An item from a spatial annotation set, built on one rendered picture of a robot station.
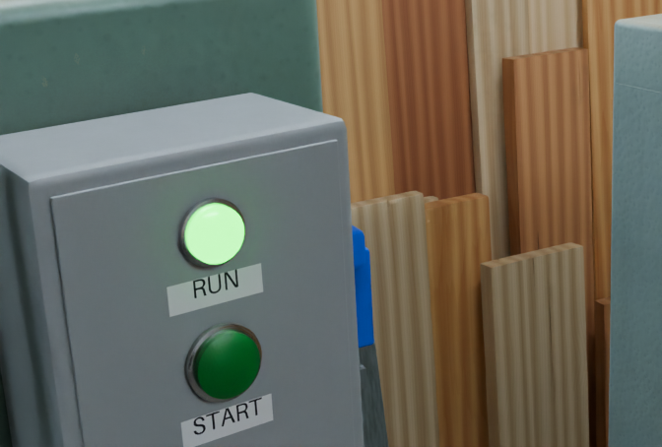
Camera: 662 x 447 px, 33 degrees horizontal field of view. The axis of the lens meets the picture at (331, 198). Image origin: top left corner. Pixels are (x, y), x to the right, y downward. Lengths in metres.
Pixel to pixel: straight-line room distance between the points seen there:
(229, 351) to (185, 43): 0.11
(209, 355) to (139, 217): 0.05
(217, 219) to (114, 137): 0.04
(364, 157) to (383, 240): 0.17
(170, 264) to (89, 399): 0.04
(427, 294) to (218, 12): 1.49
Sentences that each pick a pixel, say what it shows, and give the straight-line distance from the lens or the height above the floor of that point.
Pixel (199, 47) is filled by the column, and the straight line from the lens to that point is 0.38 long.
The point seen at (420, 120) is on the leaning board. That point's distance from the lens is 1.96.
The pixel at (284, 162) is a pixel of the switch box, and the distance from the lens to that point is 0.33.
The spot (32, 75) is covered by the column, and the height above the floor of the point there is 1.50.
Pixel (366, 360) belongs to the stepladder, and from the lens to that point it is 1.36.
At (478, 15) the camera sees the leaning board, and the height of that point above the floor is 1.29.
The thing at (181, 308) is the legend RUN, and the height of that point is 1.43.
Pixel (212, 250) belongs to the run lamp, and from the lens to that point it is 0.32.
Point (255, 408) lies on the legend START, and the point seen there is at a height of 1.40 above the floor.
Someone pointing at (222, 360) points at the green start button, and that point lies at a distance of 0.33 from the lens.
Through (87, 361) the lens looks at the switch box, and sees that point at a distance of 0.32.
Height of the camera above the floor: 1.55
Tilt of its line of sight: 17 degrees down
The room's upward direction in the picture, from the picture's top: 3 degrees counter-clockwise
